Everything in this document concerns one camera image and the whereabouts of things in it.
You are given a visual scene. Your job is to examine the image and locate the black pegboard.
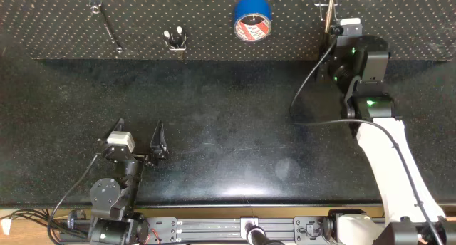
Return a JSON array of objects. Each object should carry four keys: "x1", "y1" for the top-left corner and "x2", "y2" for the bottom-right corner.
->
[{"x1": 0, "y1": 0, "x2": 456, "y2": 61}]

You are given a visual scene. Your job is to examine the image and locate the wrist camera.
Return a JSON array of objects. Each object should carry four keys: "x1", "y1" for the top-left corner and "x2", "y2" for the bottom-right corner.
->
[
  {"x1": 105, "y1": 130, "x2": 137, "y2": 151},
  {"x1": 339, "y1": 17, "x2": 363, "y2": 36}
]

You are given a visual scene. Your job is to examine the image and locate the black cable bundle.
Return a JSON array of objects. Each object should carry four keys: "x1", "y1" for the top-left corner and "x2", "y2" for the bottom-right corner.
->
[{"x1": 0, "y1": 208, "x2": 90, "y2": 241}]

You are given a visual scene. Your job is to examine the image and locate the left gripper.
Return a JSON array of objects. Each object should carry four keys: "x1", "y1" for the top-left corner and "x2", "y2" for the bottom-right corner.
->
[{"x1": 97, "y1": 118, "x2": 170, "y2": 168}]

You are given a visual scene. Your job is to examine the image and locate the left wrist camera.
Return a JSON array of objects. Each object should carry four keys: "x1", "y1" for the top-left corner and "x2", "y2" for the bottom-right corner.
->
[{"x1": 105, "y1": 130, "x2": 137, "y2": 151}]

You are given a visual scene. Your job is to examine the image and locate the wrench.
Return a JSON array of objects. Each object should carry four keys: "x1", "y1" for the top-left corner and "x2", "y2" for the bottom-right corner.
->
[{"x1": 89, "y1": 1, "x2": 125, "y2": 54}]

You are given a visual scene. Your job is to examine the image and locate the mounting rail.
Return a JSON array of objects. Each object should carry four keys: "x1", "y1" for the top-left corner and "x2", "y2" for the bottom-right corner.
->
[{"x1": 53, "y1": 209, "x2": 388, "y2": 245}]

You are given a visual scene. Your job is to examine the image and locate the hammer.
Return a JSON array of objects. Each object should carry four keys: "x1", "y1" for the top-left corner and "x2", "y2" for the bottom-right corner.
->
[{"x1": 316, "y1": 0, "x2": 349, "y2": 34}]

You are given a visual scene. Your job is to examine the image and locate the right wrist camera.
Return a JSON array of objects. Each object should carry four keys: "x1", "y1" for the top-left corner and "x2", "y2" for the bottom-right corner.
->
[{"x1": 339, "y1": 17, "x2": 363, "y2": 36}]

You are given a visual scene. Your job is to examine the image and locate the pliers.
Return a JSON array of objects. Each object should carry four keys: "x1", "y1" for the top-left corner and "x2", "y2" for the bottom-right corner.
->
[{"x1": 162, "y1": 25, "x2": 188, "y2": 60}]

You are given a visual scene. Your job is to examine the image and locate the roll of blue tape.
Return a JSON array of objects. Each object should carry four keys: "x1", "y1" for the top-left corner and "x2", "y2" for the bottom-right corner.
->
[{"x1": 232, "y1": 0, "x2": 273, "y2": 43}]

